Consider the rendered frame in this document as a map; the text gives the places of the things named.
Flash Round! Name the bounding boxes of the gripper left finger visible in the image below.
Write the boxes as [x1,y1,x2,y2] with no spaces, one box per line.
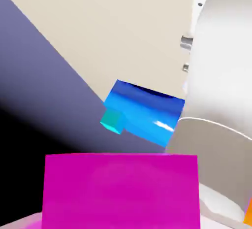
[4,212,43,229]

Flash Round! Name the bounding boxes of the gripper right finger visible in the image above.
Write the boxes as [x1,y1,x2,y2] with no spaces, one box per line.
[199,214,252,229]

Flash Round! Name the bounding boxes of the small magenta cube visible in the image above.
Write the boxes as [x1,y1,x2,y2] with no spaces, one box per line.
[41,152,201,229]

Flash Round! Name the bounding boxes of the small cyan cube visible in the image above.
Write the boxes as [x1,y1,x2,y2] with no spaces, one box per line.
[99,109,126,135]

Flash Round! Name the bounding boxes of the large orange box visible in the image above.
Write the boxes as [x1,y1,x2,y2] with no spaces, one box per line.
[243,197,252,226]

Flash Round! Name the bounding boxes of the large blue box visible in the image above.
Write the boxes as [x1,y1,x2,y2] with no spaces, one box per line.
[103,79,186,148]

